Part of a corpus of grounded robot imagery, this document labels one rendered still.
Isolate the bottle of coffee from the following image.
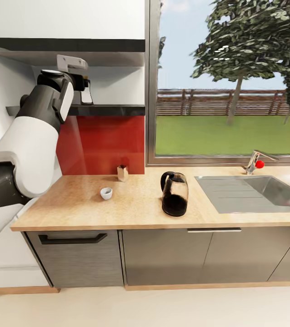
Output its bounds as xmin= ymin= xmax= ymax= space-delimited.
xmin=80 ymin=76 xmax=94 ymax=105

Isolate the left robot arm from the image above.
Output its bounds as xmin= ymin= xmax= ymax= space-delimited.
xmin=0 ymin=55 xmax=88 ymax=232

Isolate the coffee cup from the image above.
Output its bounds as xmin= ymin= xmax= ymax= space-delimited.
xmin=100 ymin=188 xmax=112 ymax=200

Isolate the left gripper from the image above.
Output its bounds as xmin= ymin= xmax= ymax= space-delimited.
xmin=64 ymin=72 xmax=88 ymax=91

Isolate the electric kettle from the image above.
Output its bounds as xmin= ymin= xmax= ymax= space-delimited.
xmin=160 ymin=171 xmax=189 ymax=217

